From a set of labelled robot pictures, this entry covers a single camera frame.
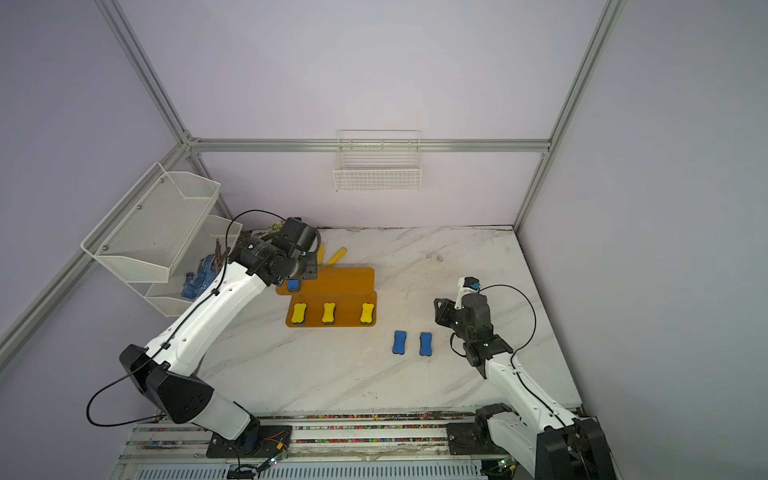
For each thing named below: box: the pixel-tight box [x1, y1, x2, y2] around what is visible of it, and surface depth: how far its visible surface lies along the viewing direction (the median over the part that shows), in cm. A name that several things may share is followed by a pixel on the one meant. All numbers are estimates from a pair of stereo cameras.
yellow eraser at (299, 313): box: [291, 303, 307, 323], surface depth 97 cm
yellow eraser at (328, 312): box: [322, 302, 336, 323], surface depth 97 cm
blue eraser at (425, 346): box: [419, 332, 433, 357], surface depth 91 cm
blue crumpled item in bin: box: [181, 254, 217, 300], surface depth 90 cm
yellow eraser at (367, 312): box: [360, 303, 375, 323], surface depth 96 cm
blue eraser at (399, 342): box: [392, 330, 407, 355], surface depth 92 cm
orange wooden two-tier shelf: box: [276, 267, 377, 328], surface depth 96 cm
